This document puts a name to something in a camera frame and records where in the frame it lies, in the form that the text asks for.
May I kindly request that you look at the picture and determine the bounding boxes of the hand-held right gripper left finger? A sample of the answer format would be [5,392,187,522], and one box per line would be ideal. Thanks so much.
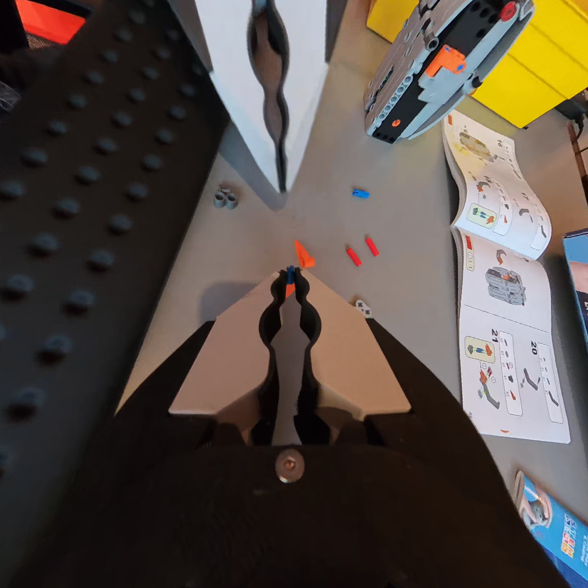
[168,270,282,445]

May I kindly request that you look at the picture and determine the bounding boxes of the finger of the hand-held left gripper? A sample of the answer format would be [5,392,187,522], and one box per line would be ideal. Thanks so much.
[193,0,283,194]
[275,0,330,193]

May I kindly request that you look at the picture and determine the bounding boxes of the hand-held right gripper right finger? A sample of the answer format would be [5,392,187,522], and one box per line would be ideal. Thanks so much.
[294,268,412,445]

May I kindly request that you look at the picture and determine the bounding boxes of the grey desk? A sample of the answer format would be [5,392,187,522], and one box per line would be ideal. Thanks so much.
[115,0,588,506]

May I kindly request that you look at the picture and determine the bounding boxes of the grey black robot model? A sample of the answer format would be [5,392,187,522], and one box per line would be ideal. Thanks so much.
[364,0,536,145]

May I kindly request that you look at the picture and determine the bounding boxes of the white instruction booklet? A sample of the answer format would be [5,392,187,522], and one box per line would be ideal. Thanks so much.
[442,110,571,445]

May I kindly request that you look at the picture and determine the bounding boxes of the orange red object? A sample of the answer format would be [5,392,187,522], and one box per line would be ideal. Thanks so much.
[16,0,85,44]

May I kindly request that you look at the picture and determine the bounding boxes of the black perforated panel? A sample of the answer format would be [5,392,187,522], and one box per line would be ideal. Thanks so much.
[0,0,230,566]

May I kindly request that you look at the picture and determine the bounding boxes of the yellow plastic bin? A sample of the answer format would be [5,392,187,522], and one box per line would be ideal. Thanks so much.
[366,0,588,129]

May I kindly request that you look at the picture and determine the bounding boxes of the blue robot kit box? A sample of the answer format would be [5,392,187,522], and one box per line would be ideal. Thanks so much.
[563,228,588,350]

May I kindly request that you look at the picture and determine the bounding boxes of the small blue manual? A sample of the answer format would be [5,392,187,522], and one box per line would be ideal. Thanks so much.
[514,471,588,588]

